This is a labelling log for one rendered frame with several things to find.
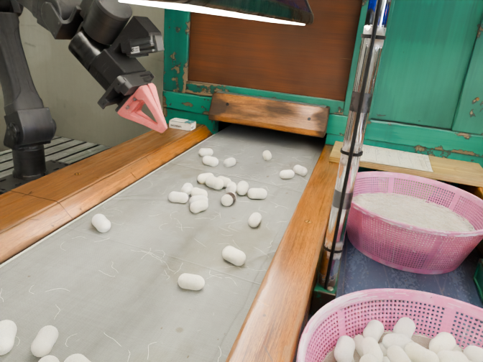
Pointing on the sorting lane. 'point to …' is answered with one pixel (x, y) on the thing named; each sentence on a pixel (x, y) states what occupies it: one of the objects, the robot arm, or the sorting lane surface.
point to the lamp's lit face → (205, 11)
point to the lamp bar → (256, 8)
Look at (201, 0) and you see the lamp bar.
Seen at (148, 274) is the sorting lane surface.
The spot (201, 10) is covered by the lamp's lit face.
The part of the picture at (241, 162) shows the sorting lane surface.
